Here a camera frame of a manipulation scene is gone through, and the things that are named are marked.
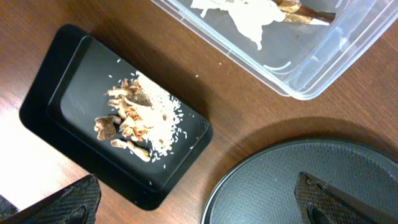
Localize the food scraps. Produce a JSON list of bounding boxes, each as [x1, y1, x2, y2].
[[94, 71, 184, 162]]

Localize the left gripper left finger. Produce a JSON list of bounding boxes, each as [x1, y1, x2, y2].
[[1, 174, 101, 224]]

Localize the clear plastic waste bin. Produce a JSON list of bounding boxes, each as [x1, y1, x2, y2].
[[155, 1, 397, 100]]

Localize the round black tray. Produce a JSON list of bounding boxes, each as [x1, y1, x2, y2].
[[201, 139, 397, 223]]

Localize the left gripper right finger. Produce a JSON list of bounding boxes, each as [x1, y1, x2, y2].
[[294, 172, 397, 224]]

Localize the gold foil wrapper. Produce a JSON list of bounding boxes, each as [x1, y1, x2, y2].
[[274, 0, 336, 26]]

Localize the black rectangular tray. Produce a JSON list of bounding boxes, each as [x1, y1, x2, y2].
[[19, 24, 213, 210]]

